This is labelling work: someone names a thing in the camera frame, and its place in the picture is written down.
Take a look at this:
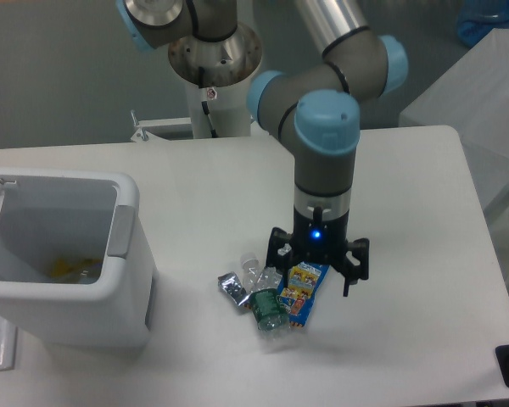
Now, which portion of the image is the blue snack wrapper bag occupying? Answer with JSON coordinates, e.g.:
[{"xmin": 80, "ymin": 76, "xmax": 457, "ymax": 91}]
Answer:
[{"xmin": 277, "ymin": 262, "xmax": 330, "ymax": 327}]

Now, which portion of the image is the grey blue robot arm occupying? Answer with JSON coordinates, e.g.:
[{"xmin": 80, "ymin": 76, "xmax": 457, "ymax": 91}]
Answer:
[{"xmin": 116, "ymin": 1, "xmax": 408, "ymax": 286}]

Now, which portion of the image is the white plastic trash can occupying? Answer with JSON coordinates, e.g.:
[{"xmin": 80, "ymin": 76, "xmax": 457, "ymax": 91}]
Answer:
[{"xmin": 0, "ymin": 167, "xmax": 158, "ymax": 348}]

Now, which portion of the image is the silver foil wrapper piece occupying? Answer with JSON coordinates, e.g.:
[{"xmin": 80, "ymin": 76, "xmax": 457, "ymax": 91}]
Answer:
[{"xmin": 217, "ymin": 272, "xmax": 251, "ymax": 313}]

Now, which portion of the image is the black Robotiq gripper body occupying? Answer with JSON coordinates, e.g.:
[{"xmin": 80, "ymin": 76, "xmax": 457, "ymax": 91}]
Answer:
[{"xmin": 290, "ymin": 209, "xmax": 349, "ymax": 271}]

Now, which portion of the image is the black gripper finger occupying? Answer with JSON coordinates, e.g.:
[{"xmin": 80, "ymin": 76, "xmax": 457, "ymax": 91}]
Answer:
[
  {"xmin": 329, "ymin": 237, "xmax": 370, "ymax": 297},
  {"xmin": 266, "ymin": 227, "xmax": 293, "ymax": 271}
]

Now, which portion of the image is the blue water jug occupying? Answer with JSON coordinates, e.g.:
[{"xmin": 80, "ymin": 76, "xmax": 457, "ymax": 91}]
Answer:
[{"xmin": 456, "ymin": 1, "xmax": 509, "ymax": 47}]

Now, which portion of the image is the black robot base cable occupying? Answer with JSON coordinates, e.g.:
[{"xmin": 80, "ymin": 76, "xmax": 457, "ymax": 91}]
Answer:
[{"xmin": 196, "ymin": 65, "xmax": 220, "ymax": 139}]

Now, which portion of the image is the translucent white storage box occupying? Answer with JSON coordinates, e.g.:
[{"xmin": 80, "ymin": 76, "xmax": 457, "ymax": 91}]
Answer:
[{"xmin": 399, "ymin": 29, "xmax": 509, "ymax": 292}]

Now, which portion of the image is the crushed clear plastic bottle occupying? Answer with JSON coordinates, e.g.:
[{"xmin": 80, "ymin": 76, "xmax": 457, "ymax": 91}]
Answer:
[{"xmin": 240, "ymin": 253, "xmax": 289, "ymax": 340}]

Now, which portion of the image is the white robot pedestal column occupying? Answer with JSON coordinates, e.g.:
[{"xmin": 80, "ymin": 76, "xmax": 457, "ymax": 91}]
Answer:
[{"xmin": 184, "ymin": 78, "xmax": 252, "ymax": 139}]

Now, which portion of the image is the white pedestal mounting bracket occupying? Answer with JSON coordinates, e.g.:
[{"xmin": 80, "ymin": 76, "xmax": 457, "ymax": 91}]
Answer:
[{"xmin": 130, "ymin": 110, "xmax": 193, "ymax": 142}]

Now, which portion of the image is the yellow trash inside can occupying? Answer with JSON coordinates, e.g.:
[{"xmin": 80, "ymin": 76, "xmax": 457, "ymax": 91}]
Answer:
[{"xmin": 46, "ymin": 258, "xmax": 103, "ymax": 284}]

